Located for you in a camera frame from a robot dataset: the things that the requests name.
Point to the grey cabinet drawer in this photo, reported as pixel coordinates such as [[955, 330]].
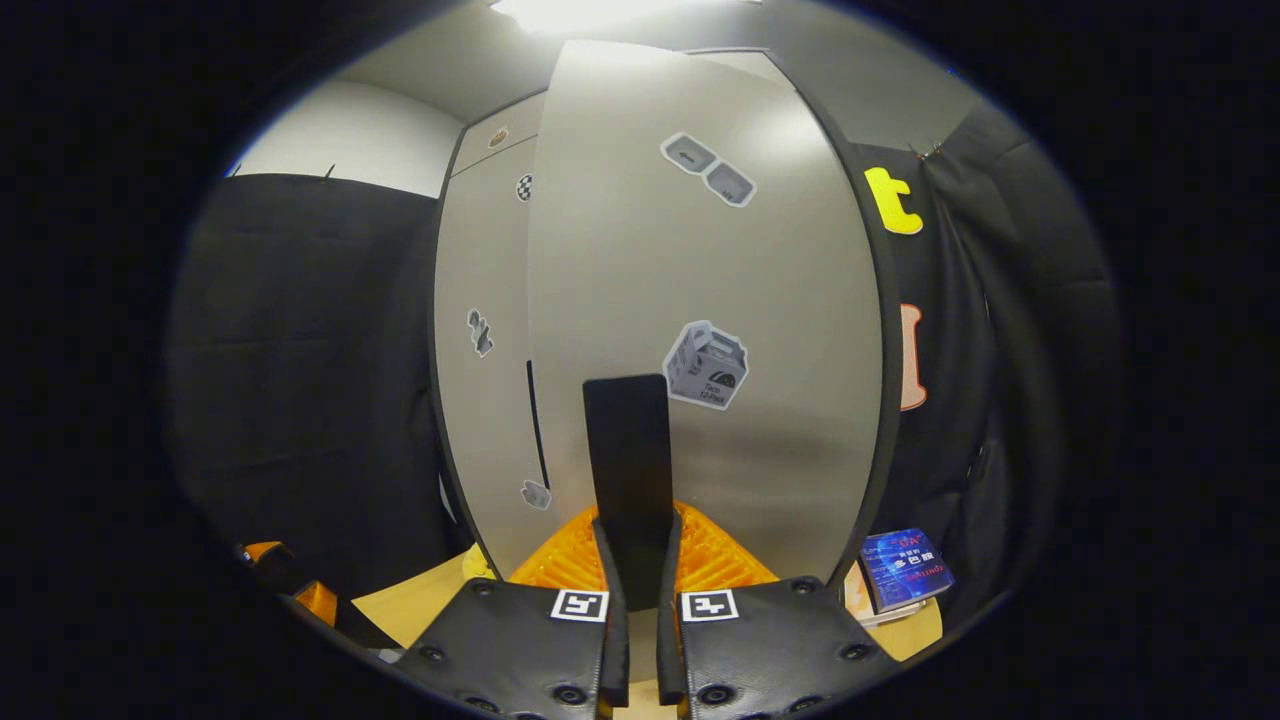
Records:
[[515, 130]]

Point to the grey cabinet door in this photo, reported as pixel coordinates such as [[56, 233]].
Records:
[[620, 260], [490, 420]]

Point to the blue book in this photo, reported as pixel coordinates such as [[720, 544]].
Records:
[[905, 570]]

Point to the yellow ball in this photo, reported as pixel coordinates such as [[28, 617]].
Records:
[[475, 562]]

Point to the black backdrop cloth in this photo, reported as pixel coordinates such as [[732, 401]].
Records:
[[300, 380]]

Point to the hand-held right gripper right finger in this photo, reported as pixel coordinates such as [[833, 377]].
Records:
[[668, 640]]

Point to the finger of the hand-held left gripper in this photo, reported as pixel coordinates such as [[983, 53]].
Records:
[[262, 553], [325, 603]]

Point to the grey double-door shoe cabinet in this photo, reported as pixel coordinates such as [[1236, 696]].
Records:
[[890, 330]]

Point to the large ceiling light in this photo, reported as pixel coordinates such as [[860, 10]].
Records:
[[600, 12]]

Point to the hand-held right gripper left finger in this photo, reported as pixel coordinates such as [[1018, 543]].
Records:
[[616, 640]]

